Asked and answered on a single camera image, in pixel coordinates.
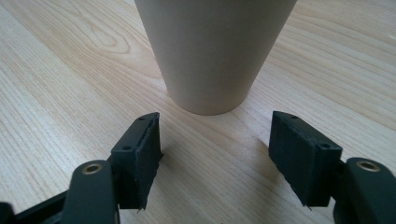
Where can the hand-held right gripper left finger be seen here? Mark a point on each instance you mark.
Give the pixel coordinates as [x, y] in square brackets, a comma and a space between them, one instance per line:
[137, 155]

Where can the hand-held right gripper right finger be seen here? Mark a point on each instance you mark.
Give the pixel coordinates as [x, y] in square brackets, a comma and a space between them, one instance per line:
[299, 155]

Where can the beige paper cup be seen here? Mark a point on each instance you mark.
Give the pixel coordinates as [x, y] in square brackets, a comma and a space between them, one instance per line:
[214, 53]

